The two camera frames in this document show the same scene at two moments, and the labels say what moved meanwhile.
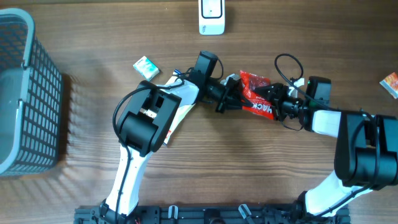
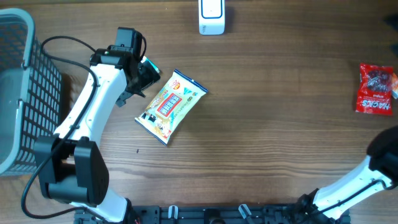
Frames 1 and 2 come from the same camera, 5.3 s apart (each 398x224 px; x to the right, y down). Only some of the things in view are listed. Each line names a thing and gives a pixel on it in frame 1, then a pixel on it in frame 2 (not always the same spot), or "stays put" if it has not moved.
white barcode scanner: (211, 17) stays put
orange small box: (390, 83) stays put
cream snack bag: (189, 93) stays put
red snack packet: (260, 104) to (374, 91)
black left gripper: (231, 98) to (125, 94)
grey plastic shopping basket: (32, 94) stays put
